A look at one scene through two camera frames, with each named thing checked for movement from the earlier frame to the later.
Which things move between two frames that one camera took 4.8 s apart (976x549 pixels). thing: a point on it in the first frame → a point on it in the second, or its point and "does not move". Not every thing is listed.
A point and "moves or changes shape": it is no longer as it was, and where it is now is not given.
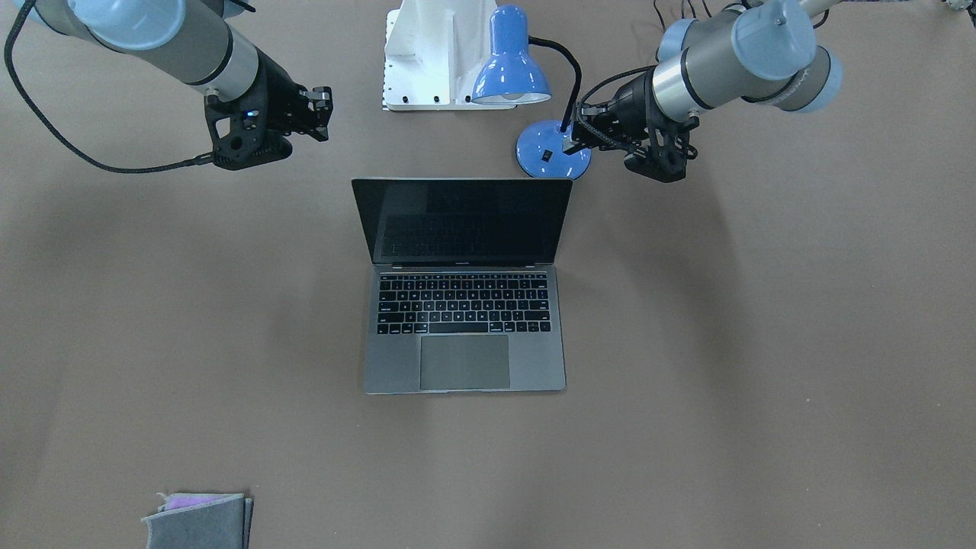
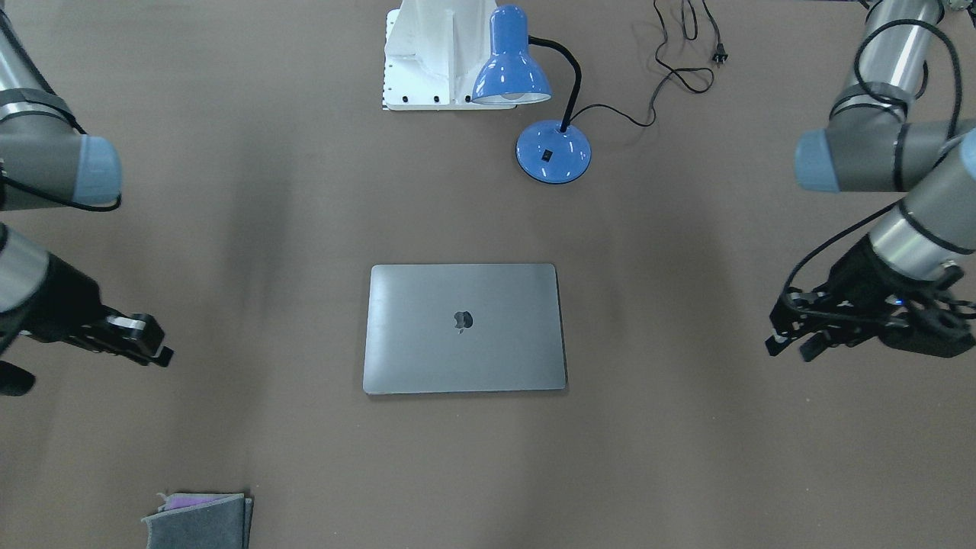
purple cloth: x=179 y=501 does not move
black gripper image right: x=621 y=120 → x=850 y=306
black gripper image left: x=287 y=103 → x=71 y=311
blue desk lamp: x=512 y=75 does not move
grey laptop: x=463 y=295 moves or changes shape
